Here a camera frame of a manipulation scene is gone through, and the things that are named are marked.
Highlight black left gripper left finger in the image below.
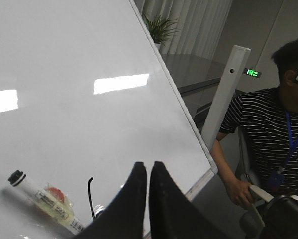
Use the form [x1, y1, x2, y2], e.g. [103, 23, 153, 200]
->
[74, 162, 147, 239]

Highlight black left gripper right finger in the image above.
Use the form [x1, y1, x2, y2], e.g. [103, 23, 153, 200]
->
[149, 161, 228, 239]

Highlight red round magnet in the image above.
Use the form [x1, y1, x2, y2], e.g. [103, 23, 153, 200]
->
[45, 187, 65, 203]

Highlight white black whiteboard marker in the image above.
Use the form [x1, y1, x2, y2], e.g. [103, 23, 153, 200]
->
[8, 170, 85, 235]

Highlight white whiteboard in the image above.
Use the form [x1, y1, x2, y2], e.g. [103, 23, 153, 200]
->
[0, 0, 216, 239]

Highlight grey office chair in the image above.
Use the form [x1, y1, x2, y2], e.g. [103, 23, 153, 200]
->
[235, 128, 298, 239]

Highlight man in striped shirt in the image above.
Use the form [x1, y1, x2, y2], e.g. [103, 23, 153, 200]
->
[211, 39, 298, 209]

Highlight green exit sign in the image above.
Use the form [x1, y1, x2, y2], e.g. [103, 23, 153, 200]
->
[243, 68, 262, 78]

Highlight green potted plant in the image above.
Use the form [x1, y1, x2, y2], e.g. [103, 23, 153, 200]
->
[142, 14, 181, 46]

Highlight blue lanyard with badge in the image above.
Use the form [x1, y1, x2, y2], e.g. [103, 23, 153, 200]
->
[268, 111, 298, 192]

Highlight white whiteboard stand post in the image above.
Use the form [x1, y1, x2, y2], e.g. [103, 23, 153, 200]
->
[201, 45, 251, 150]

